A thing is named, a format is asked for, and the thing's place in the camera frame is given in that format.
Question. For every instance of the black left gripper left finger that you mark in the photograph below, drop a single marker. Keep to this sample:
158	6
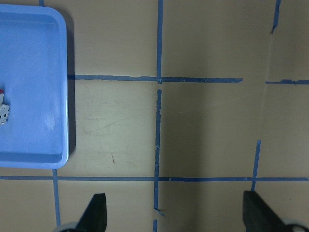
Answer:
94	218

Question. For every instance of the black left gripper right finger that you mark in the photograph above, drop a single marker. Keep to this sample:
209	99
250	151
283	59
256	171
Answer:
259	217

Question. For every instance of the blue plastic tray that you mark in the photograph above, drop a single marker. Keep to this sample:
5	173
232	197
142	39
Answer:
33	76

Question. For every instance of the white circuit breaker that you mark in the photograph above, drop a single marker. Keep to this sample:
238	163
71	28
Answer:
4	109

